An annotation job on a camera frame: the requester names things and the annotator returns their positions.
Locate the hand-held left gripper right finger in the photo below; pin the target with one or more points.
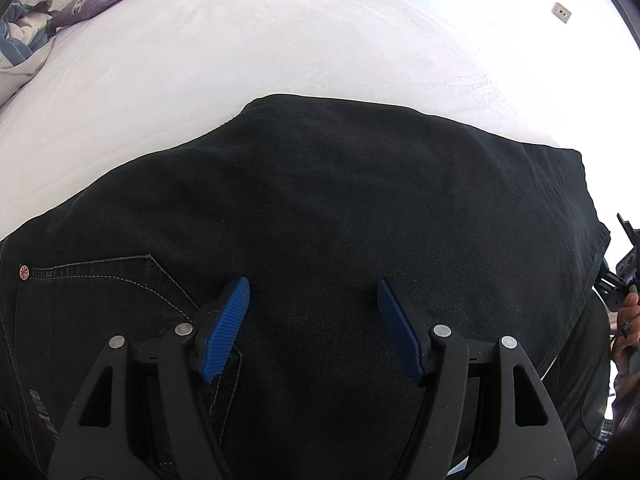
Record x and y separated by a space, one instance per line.
400 330

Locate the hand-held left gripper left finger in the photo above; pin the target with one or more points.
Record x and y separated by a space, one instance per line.
225 330

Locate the black denim pants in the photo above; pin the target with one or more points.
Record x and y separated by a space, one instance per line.
325 200

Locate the person's right hand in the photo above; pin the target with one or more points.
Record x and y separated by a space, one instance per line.
629 340

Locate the bed with white sheet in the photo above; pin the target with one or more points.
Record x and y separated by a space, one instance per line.
250 35

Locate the rolled white duvet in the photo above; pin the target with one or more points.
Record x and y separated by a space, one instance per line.
20 40

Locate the wall socket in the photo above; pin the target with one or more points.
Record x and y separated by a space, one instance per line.
560 11

